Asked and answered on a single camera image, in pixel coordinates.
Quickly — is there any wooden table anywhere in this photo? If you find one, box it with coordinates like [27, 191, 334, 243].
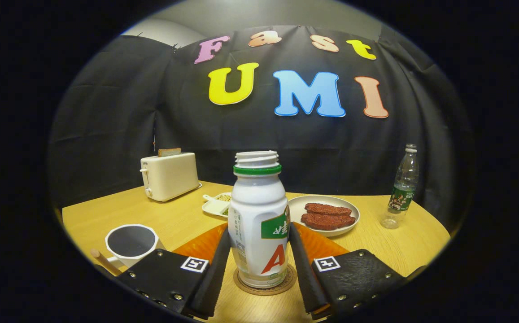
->
[62, 181, 452, 323]

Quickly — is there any cream toaster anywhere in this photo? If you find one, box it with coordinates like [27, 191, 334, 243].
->
[140, 152, 202, 202]

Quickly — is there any round cork coaster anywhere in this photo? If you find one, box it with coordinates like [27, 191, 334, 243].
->
[233, 263, 297, 296]

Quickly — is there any white divided condiment dish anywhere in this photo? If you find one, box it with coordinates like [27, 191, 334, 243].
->
[201, 192, 233, 219]

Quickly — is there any white cup wooden handle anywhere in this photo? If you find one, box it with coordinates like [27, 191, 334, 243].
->
[91, 224, 166, 276]

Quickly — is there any black backdrop cloth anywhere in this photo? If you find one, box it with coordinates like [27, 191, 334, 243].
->
[48, 25, 475, 234]

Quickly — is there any white juice bottle green label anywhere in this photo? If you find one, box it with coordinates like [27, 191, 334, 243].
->
[227, 151, 292, 289]

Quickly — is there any red-brown meat slice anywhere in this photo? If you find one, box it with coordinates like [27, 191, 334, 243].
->
[301, 213, 357, 231]
[305, 203, 353, 216]

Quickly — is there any clear plastic water bottle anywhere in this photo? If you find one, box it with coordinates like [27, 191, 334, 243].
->
[381, 144, 420, 230]

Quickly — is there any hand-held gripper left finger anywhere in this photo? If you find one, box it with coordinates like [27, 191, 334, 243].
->
[115, 223, 232, 320]

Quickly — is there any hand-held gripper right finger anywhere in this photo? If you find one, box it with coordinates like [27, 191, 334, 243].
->
[288, 222, 408, 320]

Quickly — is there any white round plate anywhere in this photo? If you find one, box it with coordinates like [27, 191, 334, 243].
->
[288, 195, 360, 237]

